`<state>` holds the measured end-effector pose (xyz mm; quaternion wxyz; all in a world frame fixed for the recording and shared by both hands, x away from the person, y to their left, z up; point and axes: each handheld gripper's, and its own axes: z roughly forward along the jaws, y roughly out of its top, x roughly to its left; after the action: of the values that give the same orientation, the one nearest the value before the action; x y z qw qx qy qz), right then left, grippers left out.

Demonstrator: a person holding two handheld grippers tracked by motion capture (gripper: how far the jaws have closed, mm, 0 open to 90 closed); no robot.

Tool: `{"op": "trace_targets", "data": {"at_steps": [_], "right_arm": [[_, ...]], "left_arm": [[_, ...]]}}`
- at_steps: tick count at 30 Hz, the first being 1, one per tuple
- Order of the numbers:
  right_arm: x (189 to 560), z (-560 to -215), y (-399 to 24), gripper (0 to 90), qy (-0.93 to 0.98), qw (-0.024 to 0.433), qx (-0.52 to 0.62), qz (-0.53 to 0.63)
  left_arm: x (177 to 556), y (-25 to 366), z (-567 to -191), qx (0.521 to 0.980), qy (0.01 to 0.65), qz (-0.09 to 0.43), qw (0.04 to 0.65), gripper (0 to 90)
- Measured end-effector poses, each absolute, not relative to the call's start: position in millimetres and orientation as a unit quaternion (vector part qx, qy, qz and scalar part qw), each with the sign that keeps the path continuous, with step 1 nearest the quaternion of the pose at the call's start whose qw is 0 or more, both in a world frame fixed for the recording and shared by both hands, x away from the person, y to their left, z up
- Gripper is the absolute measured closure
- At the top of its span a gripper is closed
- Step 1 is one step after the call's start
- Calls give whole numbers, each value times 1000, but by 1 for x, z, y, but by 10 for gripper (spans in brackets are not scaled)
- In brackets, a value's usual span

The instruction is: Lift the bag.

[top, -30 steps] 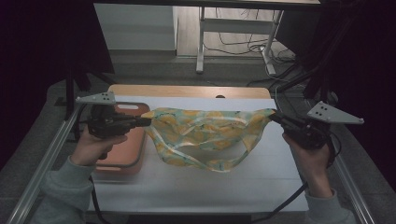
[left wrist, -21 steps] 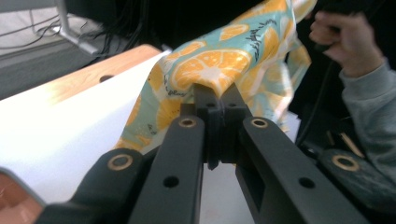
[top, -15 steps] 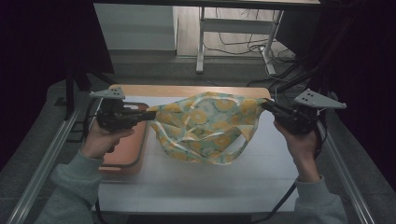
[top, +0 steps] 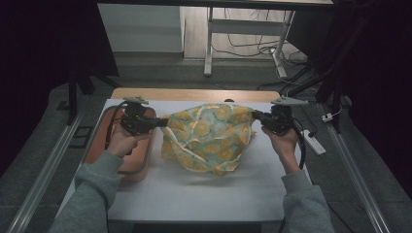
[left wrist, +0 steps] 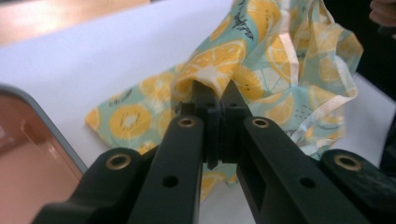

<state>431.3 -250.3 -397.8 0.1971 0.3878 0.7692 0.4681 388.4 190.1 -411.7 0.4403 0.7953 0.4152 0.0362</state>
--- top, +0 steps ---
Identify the white table mat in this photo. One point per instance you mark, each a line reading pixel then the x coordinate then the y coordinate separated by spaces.
pixel 194 197

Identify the white power strip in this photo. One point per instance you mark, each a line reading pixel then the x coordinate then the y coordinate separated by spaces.
pixel 313 142

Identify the person's left hand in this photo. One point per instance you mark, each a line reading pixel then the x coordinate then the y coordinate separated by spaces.
pixel 121 142

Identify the white desk frame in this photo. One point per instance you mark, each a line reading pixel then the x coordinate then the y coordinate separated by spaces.
pixel 246 27

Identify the black stand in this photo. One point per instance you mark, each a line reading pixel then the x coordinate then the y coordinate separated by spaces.
pixel 333 81
pixel 73 93

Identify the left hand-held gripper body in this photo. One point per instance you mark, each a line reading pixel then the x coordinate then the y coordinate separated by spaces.
pixel 137 118

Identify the person's right hand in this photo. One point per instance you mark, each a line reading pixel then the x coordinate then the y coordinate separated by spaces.
pixel 285 142

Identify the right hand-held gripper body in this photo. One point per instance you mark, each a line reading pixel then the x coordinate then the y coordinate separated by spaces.
pixel 281 116

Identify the small white adapter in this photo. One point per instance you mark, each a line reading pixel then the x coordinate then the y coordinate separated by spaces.
pixel 327 117

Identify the yellow flower print cloth bag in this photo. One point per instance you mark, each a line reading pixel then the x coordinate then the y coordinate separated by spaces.
pixel 207 139

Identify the white cabinet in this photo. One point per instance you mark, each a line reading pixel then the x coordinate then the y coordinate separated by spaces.
pixel 139 29

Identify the metal floor rail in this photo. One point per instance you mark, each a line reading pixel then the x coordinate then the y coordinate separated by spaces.
pixel 353 168
pixel 48 168

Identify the black floor plate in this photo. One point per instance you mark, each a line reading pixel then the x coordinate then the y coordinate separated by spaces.
pixel 81 136

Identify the pink plastic basket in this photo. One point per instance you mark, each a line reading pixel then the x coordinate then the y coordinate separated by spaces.
pixel 136 158

